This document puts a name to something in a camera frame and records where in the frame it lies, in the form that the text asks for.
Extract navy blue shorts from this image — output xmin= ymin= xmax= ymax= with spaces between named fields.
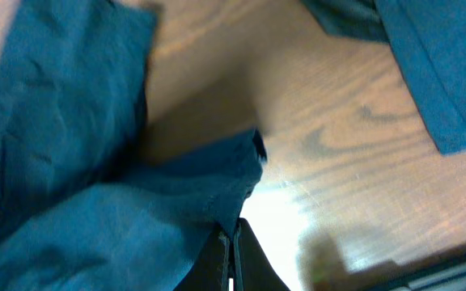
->
xmin=0 ymin=0 xmax=266 ymax=290

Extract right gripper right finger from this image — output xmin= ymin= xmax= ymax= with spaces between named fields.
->
xmin=232 ymin=218 xmax=290 ymax=291

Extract navy blue garment in pile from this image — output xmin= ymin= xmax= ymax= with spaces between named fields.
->
xmin=303 ymin=0 xmax=466 ymax=154

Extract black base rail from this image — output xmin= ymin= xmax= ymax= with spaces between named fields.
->
xmin=366 ymin=254 xmax=466 ymax=291

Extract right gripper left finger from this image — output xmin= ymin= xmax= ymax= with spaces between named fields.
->
xmin=175 ymin=225 xmax=231 ymax=291

